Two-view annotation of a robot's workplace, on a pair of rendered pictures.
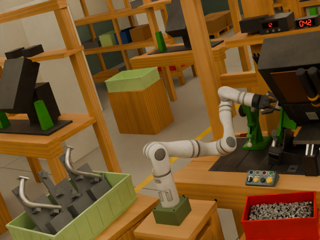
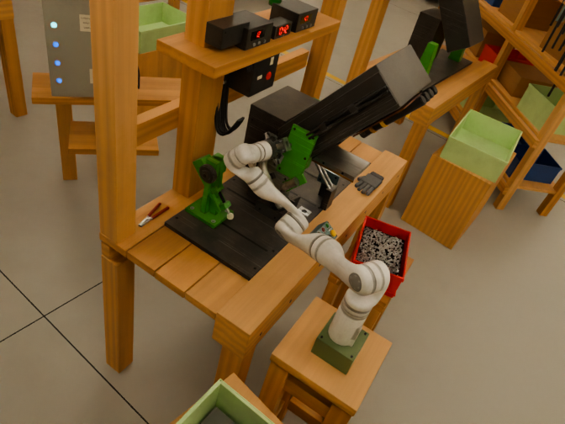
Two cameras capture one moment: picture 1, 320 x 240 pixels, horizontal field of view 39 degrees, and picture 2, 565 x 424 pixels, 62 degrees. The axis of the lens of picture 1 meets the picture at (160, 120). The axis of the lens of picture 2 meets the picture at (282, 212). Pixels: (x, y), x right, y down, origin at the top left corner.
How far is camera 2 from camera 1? 2.72 m
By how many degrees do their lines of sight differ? 89
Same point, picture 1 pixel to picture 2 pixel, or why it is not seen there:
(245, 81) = (155, 129)
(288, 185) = (336, 226)
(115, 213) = not seen: outside the picture
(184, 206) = not seen: hidden behind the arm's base
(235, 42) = (227, 67)
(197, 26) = (135, 39)
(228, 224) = (49, 374)
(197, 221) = not seen: hidden behind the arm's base
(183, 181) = (266, 313)
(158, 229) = (361, 373)
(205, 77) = (128, 142)
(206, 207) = (329, 309)
